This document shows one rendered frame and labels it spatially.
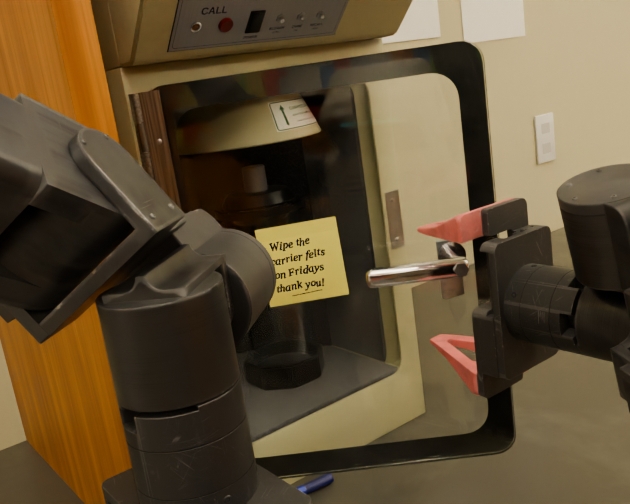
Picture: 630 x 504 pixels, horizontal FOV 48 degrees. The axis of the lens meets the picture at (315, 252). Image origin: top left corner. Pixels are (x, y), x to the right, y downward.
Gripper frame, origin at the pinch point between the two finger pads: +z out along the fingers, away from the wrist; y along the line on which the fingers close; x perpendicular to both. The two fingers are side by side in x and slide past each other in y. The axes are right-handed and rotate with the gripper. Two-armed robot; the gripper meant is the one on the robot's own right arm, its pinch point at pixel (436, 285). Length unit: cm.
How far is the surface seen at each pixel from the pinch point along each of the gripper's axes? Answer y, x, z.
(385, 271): 1.0, 1.4, 4.5
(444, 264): 1.0, -2.5, 1.3
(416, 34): 24, -67, 65
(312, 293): -1.5, 3.7, 12.6
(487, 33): 23, -89, 65
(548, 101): 5, -110, 65
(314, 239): 3.7, 3.0, 12.0
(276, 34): 22.7, -0.4, 18.0
